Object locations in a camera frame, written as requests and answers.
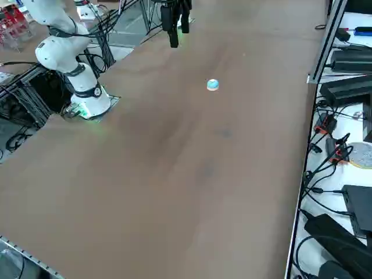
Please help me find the small black adapter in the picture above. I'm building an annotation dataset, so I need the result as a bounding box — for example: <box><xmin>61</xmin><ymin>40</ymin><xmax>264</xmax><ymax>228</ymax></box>
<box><xmin>336</xmin><ymin>28</ymin><xmax>352</xmax><ymax>42</ymax></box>

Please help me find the white electrical box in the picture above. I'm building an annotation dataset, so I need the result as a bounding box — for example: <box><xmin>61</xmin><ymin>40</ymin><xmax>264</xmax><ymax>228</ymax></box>
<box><xmin>74</xmin><ymin>0</ymin><xmax>97</xmax><ymax>23</ymax></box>

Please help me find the aluminium camera post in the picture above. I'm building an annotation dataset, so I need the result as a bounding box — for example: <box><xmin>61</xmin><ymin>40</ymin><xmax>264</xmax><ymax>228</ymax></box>
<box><xmin>310</xmin><ymin>0</ymin><xmax>349</xmax><ymax>77</ymax></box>

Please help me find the black cable bundle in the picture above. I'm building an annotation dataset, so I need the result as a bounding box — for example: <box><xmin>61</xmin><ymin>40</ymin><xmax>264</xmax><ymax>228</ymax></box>
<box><xmin>84</xmin><ymin>5</ymin><xmax>146</xmax><ymax>75</ymax></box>

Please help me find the clear acrylic shelf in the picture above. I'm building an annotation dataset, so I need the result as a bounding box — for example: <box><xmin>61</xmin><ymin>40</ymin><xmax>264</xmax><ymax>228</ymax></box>
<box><xmin>0</xmin><ymin>5</ymin><xmax>37</xmax><ymax>53</ymax></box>

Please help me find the black orange power connector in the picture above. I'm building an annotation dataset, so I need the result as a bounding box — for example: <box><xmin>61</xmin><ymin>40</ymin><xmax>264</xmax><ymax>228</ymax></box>
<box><xmin>314</xmin><ymin>114</ymin><xmax>338</xmax><ymax>135</ymax></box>
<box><xmin>324</xmin><ymin>138</ymin><xmax>350</xmax><ymax>166</ymax></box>

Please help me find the aluminium table edge rail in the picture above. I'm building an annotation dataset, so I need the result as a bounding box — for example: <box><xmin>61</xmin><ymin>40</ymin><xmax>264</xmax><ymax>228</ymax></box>
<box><xmin>0</xmin><ymin>234</ymin><xmax>65</xmax><ymax>279</ymax></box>

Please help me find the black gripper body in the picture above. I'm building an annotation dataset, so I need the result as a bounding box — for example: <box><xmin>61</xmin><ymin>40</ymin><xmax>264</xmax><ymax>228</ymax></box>
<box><xmin>160</xmin><ymin>0</ymin><xmax>192</xmax><ymax>31</ymax></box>

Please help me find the black equipment rack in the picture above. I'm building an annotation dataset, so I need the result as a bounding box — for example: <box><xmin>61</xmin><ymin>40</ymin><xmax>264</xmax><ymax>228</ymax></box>
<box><xmin>0</xmin><ymin>62</ymin><xmax>75</xmax><ymax>130</ymax></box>

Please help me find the round grey mesh disc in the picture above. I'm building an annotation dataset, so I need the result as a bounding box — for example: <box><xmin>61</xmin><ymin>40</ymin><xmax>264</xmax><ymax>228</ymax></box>
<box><xmin>348</xmin><ymin>141</ymin><xmax>372</xmax><ymax>170</ymax></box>

